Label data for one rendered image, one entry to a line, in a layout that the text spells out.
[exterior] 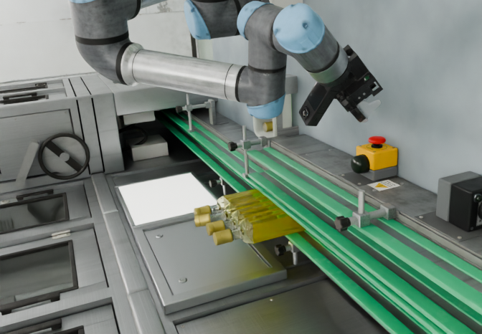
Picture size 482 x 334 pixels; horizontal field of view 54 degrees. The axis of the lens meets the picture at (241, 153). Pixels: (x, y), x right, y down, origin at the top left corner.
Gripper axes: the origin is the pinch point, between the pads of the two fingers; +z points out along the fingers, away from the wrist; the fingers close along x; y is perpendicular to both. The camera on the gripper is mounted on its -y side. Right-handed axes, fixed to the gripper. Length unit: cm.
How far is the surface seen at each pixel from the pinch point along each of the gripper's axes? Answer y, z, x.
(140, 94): -71, 35, 107
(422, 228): -3.5, 1.1, -27.3
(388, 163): -1.7, 13.0, -5.9
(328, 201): -16.9, 4.4, -9.2
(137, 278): -73, 4, 6
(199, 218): -51, 8, 12
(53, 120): -103, 12, 106
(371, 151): -2.9, 8.8, -3.2
